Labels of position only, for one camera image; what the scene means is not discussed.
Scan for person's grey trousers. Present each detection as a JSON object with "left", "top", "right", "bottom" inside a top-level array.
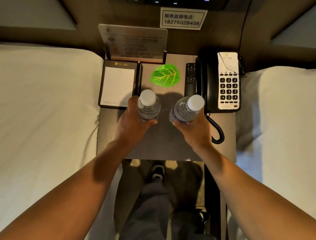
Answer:
[{"left": 119, "top": 181, "right": 216, "bottom": 240}]

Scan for clear acrylic sign stand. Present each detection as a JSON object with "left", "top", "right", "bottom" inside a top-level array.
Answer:
[{"left": 98, "top": 24, "right": 168, "bottom": 64}]

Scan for black wall control panel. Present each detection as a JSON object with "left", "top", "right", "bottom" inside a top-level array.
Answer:
[{"left": 127, "top": 0, "right": 229, "bottom": 7}]

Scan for person's black white right shoe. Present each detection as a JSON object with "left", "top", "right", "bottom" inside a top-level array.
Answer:
[{"left": 195, "top": 208, "right": 211, "bottom": 224}]

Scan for person's black white shoe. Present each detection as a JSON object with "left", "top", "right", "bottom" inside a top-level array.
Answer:
[
  {"left": 150, "top": 164, "right": 165, "bottom": 184},
  {"left": 195, "top": 208, "right": 211, "bottom": 224}
]

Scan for black telephone handset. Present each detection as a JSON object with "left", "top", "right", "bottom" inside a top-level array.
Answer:
[{"left": 195, "top": 56, "right": 215, "bottom": 112}]

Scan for white bed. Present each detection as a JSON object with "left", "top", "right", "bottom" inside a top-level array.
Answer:
[
  {"left": 227, "top": 66, "right": 316, "bottom": 240},
  {"left": 0, "top": 42, "right": 123, "bottom": 240}
]

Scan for black pencil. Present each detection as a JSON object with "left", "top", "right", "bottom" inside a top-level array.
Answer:
[{"left": 135, "top": 60, "right": 143, "bottom": 96}]

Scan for white paper notepad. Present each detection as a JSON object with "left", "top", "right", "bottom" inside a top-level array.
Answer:
[{"left": 100, "top": 67, "right": 135, "bottom": 104}]

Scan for white printed wall sign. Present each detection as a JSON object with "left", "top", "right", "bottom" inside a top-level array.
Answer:
[{"left": 160, "top": 7, "right": 208, "bottom": 30}]

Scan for person's black white left shoe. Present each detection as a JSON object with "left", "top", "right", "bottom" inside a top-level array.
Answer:
[{"left": 150, "top": 164, "right": 165, "bottom": 184}]

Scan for thin black wall cable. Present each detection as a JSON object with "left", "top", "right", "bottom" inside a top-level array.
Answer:
[{"left": 237, "top": 0, "right": 253, "bottom": 76}]

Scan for person's right hand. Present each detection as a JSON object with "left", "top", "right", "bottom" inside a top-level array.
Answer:
[{"left": 172, "top": 108, "right": 213, "bottom": 152}]

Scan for black remote control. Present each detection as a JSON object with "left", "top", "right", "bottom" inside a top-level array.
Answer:
[{"left": 184, "top": 63, "right": 197, "bottom": 97}]

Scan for black telephone white keypad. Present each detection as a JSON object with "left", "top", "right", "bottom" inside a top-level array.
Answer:
[{"left": 195, "top": 50, "right": 242, "bottom": 114}]

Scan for grey padded headboard panel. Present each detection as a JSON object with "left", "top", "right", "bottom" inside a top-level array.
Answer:
[
  {"left": 0, "top": 0, "right": 77, "bottom": 31},
  {"left": 270, "top": 4, "right": 316, "bottom": 49}
]

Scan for clear water bottle white cap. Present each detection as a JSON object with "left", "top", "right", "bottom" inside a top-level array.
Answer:
[
  {"left": 169, "top": 95, "right": 205, "bottom": 124},
  {"left": 136, "top": 90, "right": 161, "bottom": 121}
]

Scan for dark wooden nightstand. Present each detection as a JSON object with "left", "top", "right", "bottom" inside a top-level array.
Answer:
[{"left": 96, "top": 53, "right": 237, "bottom": 240}]

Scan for person's right forearm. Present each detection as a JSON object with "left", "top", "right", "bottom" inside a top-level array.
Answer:
[{"left": 191, "top": 141, "right": 316, "bottom": 240}]

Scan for person's left forearm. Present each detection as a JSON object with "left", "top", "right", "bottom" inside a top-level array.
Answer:
[{"left": 0, "top": 138, "right": 139, "bottom": 240}]

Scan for green leaf-shaped card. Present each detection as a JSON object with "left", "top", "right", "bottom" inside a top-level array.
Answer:
[{"left": 150, "top": 64, "right": 180, "bottom": 88}]

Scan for black coiled telephone cord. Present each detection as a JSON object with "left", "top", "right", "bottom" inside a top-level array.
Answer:
[{"left": 204, "top": 113, "right": 225, "bottom": 145}]

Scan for person's left hand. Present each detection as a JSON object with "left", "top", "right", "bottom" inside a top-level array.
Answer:
[{"left": 115, "top": 96, "right": 158, "bottom": 147}]

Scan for black leather notepad holder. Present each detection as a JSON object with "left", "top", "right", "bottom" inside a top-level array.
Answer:
[{"left": 98, "top": 60, "right": 144, "bottom": 109}]

